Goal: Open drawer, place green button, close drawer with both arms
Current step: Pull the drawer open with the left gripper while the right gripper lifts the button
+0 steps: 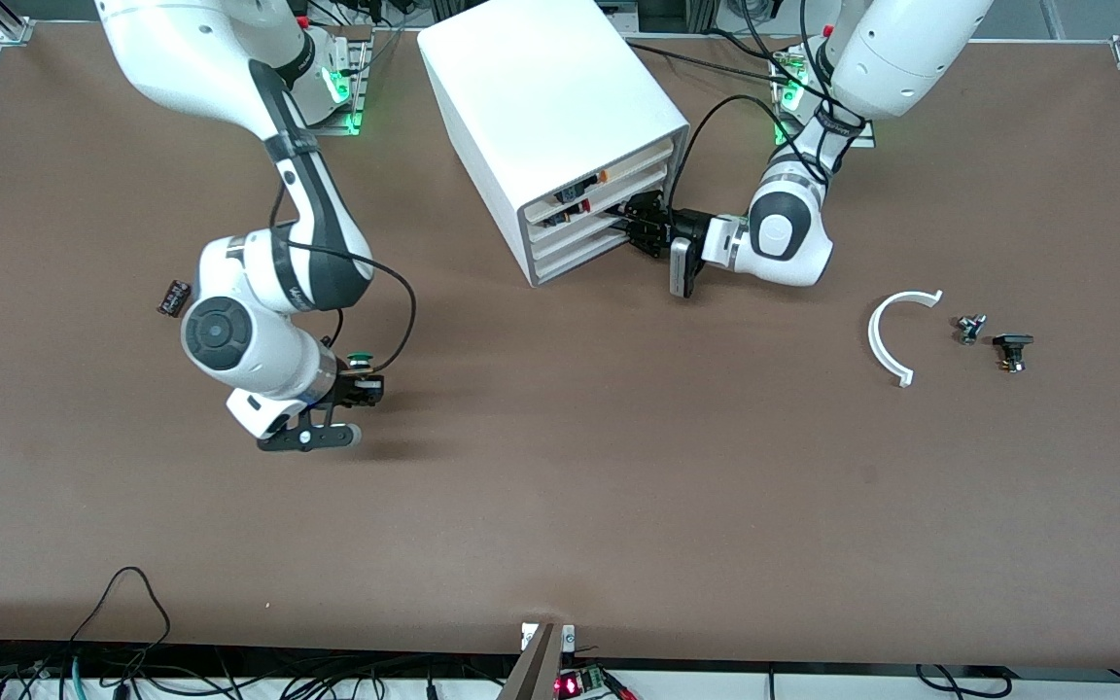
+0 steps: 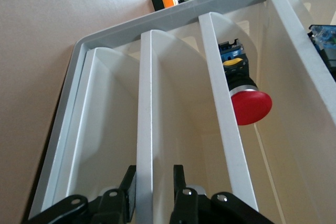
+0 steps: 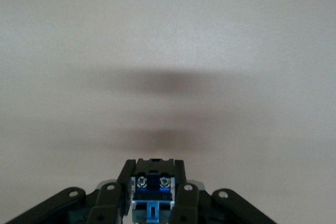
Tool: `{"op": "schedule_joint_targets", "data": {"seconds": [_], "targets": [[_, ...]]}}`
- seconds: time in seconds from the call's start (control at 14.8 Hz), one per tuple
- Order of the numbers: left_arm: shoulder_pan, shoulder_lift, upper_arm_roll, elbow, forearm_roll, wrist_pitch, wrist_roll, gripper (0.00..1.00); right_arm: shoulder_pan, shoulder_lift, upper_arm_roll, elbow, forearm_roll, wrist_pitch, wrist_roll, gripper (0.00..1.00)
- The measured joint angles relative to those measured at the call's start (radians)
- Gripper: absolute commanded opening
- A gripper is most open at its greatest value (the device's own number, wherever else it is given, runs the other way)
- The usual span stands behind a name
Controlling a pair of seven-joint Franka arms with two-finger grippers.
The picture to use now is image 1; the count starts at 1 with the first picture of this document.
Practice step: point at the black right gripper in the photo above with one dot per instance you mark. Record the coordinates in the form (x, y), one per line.
(354, 386)

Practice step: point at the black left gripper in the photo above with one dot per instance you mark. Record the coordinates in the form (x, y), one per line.
(655, 230)

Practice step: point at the green push button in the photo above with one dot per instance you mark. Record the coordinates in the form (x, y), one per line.
(360, 360)

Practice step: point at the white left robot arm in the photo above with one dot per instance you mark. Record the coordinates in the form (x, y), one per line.
(793, 233)

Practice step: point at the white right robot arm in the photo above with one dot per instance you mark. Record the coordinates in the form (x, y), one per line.
(229, 335)

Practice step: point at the white drawer cabinet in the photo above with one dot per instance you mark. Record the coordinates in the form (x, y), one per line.
(541, 87)

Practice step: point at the black orange electronic component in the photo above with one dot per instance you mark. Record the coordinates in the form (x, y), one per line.
(575, 192)

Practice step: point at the black red electronic component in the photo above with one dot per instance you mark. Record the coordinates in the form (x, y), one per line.
(565, 218)

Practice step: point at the small black capacitor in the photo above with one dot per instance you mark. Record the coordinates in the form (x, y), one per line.
(171, 297)

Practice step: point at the white curved plastic arc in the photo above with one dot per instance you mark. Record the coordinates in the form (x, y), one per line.
(873, 335)

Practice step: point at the circuit board with red light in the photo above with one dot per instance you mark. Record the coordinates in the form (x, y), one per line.
(570, 685)

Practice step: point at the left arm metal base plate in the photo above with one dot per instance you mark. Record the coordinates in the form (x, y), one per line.
(869, 136)

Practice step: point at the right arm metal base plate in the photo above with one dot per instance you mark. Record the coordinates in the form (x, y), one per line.
(351, 122)

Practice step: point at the metal camera bracket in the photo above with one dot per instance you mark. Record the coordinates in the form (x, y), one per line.
(536, 671)

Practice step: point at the small metal switch part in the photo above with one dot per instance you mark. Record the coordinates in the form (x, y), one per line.
(970, 329)

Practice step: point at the small black switch part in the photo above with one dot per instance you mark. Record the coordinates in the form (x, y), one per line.
(1012, 342)

